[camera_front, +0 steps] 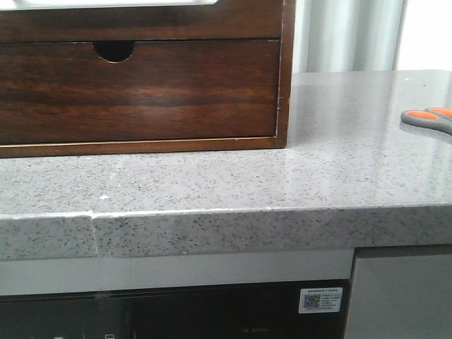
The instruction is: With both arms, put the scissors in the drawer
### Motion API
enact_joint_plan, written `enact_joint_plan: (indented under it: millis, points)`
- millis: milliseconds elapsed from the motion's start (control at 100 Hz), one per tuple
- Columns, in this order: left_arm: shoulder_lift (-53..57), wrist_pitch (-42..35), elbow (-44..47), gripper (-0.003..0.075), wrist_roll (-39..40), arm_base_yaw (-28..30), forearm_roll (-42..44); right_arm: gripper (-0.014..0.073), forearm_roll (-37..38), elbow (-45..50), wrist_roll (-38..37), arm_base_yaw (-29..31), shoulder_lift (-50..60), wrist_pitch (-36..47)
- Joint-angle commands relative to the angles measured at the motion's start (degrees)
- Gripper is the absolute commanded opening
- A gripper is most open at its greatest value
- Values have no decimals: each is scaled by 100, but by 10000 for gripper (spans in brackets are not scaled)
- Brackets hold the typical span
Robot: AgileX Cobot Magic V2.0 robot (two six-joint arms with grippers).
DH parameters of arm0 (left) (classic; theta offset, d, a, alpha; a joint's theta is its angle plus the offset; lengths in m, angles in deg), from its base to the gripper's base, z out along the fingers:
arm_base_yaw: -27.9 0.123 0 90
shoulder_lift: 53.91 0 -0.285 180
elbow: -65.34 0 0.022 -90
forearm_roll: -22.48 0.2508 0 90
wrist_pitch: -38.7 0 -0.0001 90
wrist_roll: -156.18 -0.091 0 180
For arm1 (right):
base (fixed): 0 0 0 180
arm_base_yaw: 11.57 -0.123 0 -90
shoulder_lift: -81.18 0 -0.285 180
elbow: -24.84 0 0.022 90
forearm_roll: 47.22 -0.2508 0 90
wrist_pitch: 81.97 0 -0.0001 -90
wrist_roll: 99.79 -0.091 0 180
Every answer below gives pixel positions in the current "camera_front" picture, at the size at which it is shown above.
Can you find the wooden drawer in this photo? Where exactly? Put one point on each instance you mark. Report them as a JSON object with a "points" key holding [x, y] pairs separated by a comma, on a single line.
{"points": [[65, 92], [224, 19]]}

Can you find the orange grey handled scissors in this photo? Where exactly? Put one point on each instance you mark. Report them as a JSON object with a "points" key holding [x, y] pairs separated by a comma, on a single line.
{"points": [[437, 118]]}

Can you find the dark wooden drawer cabinet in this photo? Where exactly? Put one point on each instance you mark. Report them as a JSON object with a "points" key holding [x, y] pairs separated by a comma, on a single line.
{"points": [[115, 51]]}

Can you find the black built-in appliance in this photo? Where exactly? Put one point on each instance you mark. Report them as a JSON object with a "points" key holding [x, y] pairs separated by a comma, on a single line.
{"points": [[259, 310]]}

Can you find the white QR code sticker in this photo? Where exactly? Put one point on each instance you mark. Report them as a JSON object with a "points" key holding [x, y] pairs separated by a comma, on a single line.
{"points": [[320, 300]]}

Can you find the white grey curtain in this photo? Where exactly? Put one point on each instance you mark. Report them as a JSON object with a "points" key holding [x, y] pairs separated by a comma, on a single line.
{"points": [[336, 36]]}

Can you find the grey cabinet door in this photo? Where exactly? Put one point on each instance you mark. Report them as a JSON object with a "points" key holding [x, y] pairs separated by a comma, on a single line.
{"points": [[401, 297]]}

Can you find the white organizer tray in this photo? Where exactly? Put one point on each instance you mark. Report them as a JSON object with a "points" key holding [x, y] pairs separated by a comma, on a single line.
{"points": [[22, 5]]}

